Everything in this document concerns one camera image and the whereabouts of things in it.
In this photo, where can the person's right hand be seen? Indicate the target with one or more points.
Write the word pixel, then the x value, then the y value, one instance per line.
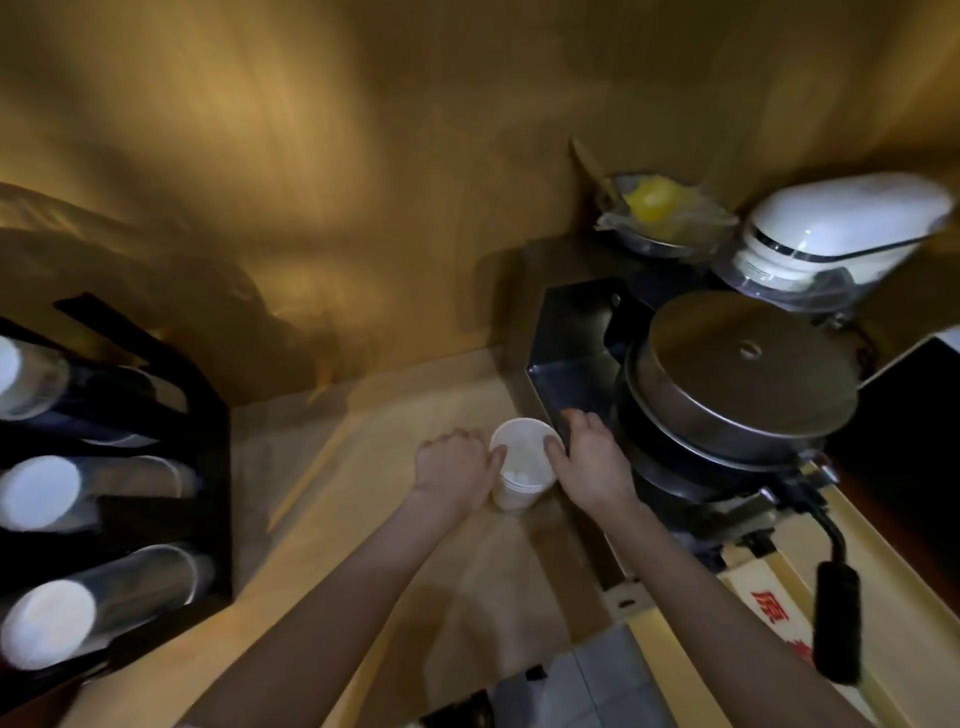
pixel 596 469

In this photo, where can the wooden box with red print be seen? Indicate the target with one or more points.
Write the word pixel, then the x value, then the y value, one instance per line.
pixel 787 637

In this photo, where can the metal cup sealing machine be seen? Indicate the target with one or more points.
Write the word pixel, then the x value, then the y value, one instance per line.
pixel 712 405

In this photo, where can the person's left hand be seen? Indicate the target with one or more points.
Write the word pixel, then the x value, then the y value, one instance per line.
pixel 452 472

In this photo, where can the person's left forearm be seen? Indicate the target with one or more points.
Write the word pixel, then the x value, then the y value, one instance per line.
pixel 330 615

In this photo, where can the white stand mixer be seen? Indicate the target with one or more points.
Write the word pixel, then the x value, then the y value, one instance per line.
pixel 832 232

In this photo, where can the metal bowl with yellow food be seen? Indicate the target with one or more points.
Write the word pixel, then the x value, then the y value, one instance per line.
pixel 664 217

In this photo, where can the white paper cup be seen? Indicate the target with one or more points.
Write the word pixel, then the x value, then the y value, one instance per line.
pixel 519 469

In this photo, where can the person's left thumb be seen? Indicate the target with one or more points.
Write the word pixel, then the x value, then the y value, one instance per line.
pixel 497 463

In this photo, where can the person's right forearm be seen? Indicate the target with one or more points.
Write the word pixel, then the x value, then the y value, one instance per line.
pixel 712 622

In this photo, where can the person's right thumb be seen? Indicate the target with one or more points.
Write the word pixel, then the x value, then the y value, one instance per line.
pixel 556 457

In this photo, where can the clear tube of white cups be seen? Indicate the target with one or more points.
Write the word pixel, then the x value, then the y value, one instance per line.
pixel 82 491
pixel 30 379
pixel 90 604

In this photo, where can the black cup dispenser rack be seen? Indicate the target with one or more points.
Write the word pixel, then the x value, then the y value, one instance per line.
pixel 150 480

